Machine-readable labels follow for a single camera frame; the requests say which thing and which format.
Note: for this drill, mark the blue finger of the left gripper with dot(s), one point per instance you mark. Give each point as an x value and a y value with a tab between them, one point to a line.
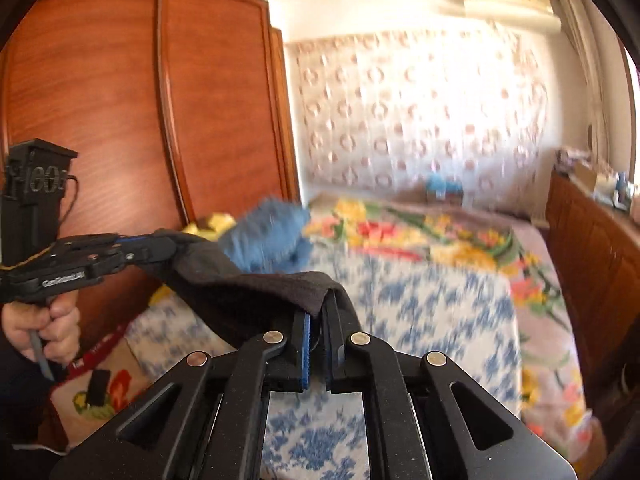
133	240

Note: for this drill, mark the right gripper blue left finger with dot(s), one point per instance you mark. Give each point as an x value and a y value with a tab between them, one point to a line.
305	352

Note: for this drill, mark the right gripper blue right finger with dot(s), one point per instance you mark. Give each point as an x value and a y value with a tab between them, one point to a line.
333	342

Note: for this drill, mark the black shorts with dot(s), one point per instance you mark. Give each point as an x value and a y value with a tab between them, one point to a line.
233	304

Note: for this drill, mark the person's left hand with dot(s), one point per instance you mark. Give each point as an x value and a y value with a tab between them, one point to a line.
57	325

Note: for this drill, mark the blue floral bed cover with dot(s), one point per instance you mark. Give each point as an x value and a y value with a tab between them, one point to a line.
393	416

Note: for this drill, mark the folded blue jeans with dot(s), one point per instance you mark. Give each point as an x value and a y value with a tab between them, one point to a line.
269	239

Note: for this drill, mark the yellow Pikachu plush toy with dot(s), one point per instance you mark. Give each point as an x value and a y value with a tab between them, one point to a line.
211	227

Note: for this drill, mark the colourful flower blanket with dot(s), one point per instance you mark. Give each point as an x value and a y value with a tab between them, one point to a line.
478	287

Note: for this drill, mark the wooden louvered wardrobe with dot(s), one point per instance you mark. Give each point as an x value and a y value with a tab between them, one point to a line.
175	108

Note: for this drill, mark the cardboard box with blue items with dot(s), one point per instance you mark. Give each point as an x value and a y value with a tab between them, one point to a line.
439	189

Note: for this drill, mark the sheer circle pattern curtain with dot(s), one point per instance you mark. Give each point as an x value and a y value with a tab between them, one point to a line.
388	112

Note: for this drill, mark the wooden sideboard cabinet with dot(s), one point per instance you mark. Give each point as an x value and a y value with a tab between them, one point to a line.
595	252

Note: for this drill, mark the cardboard box on cabinet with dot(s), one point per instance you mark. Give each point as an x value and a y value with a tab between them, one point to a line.
593	182

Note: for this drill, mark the white wall air conditioner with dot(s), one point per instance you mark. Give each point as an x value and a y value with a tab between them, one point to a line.
535	15

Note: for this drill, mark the window with wooden frame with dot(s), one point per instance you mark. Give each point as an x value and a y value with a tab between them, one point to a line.
632	75

